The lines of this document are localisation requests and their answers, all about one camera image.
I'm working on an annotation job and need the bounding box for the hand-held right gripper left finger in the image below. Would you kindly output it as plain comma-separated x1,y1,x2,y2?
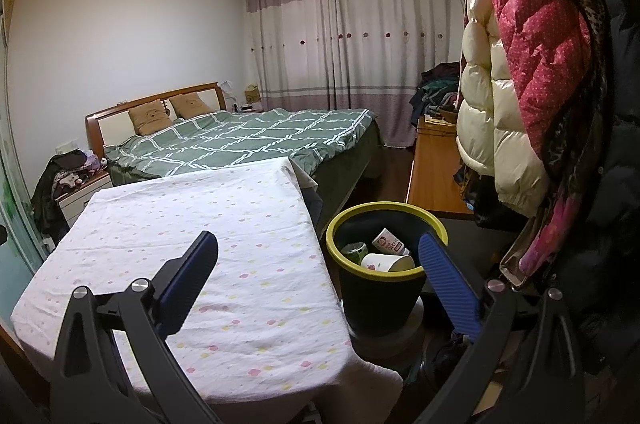
50,230,221,424

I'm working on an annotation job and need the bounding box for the green checked duvet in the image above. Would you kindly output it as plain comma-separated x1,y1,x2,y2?
102,108,377,185

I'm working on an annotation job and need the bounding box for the pile of clothes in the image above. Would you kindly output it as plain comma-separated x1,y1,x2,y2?
410,61,463,125

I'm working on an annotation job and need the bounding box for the pink floral garment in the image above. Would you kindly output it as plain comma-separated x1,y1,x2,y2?
525,184,576,265

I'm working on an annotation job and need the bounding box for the wooden bed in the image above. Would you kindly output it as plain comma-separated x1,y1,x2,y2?
85,82,386,199

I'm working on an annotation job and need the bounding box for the white spotted tablecloth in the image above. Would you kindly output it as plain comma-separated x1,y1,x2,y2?
10,156,403,410

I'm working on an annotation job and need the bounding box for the white round stool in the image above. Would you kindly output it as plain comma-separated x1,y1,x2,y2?
350,294,426,365

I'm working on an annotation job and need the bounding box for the white nightstand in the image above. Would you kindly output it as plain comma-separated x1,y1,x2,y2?
55,169,115,229

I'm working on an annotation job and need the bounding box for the black bin with yellow rim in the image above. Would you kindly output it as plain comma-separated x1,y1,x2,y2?
326,201,448,335

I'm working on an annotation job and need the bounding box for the plain brown pillow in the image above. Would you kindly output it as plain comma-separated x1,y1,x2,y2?
168,92,217,119

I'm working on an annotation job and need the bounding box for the sliding wardrobe door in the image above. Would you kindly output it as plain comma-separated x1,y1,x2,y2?
0,0,56,285

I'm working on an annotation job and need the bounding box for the pink and white curtain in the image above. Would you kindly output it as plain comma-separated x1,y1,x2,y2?
240,0,468,149

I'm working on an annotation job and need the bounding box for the clear bottle with green label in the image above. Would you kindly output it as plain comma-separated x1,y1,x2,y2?
341,242,370,262

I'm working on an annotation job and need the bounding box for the heap of dark clothes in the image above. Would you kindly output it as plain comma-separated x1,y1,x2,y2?
30,149,108,237

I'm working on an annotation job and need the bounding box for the cream puffer jacket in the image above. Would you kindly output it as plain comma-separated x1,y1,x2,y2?
456,0,548,217

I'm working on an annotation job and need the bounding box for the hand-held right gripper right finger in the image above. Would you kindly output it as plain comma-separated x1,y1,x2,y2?
415,231,586,424

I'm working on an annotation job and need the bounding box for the white cylindrical tub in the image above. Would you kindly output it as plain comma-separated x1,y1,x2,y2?
360,253,416,273

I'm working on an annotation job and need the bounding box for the wooden cabinet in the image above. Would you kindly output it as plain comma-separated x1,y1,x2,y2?
405,114,476,219

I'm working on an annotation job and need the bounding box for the brown pillow with face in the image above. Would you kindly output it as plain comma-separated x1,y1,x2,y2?
127,100,173,136

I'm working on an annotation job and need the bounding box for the dark coat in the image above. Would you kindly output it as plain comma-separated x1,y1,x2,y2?
565,0,640,355

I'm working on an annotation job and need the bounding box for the red quilted jacket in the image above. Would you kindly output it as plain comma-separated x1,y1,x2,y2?
472,0,593,165

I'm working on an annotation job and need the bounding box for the beige cloth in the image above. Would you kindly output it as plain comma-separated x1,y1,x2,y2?
499,209,531,285

